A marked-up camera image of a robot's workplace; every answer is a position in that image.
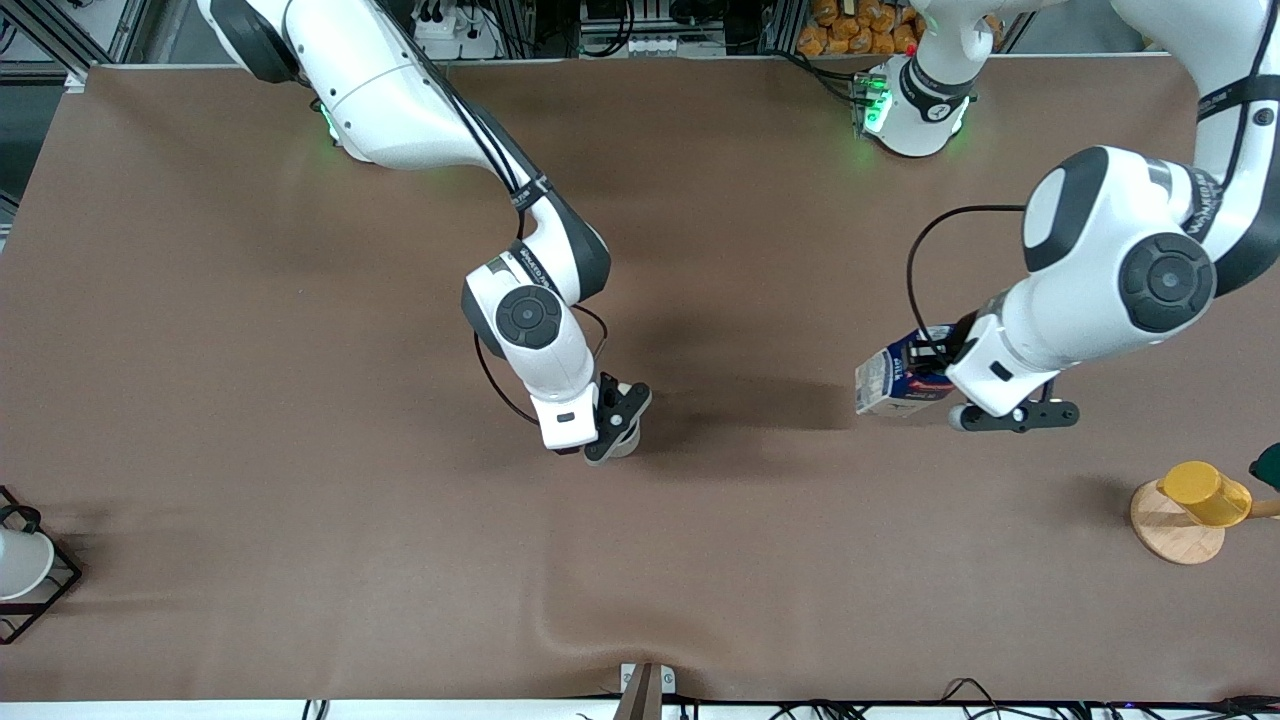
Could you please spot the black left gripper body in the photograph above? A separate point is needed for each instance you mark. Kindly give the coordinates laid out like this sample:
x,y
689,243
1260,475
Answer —
x,y
958,349

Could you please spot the beige mug with grey inside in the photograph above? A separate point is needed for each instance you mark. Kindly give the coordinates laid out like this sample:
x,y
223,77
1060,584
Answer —
x,y
628,443

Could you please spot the blue white milk carton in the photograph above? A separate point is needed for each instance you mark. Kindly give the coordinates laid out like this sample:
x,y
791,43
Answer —
x,y
890,385

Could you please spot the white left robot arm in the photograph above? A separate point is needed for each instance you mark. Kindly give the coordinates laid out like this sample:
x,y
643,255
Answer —
x,y
1100,250

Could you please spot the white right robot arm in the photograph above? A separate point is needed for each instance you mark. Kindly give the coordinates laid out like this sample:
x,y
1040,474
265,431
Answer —
x,y
400,100

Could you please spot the yellow plastic cup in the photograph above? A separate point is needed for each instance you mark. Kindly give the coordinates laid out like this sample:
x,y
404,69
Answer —
x,y
1205,493

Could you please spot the round wooden cup stand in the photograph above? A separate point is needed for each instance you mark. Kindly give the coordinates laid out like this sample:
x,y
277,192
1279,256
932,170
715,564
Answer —
x,y
1175,540

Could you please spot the white cup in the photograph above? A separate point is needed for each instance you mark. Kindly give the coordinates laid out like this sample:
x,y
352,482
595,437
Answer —
x,y
20,565

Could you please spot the brown table cloth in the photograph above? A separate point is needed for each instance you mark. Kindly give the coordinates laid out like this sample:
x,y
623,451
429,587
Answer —
x,y
300,400

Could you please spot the bag of orange buns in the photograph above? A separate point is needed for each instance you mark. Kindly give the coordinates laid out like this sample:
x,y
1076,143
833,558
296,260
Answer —
x,y
860,30

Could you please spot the dark green object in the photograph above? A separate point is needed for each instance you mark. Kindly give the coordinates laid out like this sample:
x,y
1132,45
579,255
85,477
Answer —
x,y
1268,468

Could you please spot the white socket strip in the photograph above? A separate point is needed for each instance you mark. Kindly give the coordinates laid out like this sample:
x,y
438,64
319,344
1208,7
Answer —
x,y
650,45

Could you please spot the white power strip with plugs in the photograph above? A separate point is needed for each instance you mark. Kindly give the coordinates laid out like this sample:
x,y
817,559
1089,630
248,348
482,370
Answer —
x,y
455,30

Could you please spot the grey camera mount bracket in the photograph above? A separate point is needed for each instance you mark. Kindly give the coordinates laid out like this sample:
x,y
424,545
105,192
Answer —
x,y
645,690

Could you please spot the aluminium frame profile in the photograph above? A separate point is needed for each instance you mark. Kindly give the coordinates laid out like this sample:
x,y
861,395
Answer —
x,y
80,40

